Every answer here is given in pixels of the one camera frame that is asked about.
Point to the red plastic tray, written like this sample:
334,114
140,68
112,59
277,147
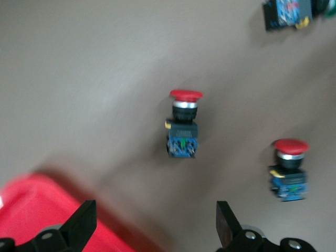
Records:
31,204

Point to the red push button switch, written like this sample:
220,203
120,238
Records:
183,131
288,181

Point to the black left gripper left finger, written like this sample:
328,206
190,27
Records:
78,225

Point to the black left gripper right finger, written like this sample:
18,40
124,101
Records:
227,228

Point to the brown table cover sheet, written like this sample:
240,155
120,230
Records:
105,78

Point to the green push button switch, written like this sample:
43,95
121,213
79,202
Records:
286,13

